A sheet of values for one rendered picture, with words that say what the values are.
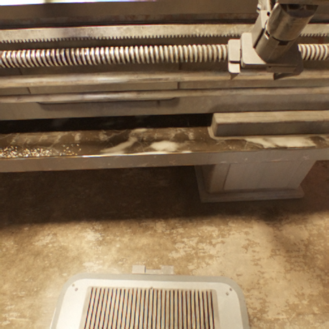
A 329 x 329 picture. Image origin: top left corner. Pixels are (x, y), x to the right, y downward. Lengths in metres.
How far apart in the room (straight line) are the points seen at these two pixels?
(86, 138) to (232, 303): 0.69
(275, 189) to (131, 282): 0.80
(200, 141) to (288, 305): 0.68
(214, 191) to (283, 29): 0.84
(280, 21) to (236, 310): 0.66
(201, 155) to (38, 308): 0.80
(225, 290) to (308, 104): 0.67
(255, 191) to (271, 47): 0.85
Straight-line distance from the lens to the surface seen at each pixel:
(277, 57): 0.51
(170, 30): 0.71
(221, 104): 0.87
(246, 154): 0.80
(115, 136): 0.89
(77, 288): 0.79
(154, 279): 0.77
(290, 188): 1.30
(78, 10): 0.71
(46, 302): 1.10
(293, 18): 0.44
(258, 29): 0.50
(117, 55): 0.66
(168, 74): 0.68
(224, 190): 1.17
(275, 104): 0.94
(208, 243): 1.09
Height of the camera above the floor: 0.99
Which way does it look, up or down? 49 degrees down
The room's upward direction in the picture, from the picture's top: straight up
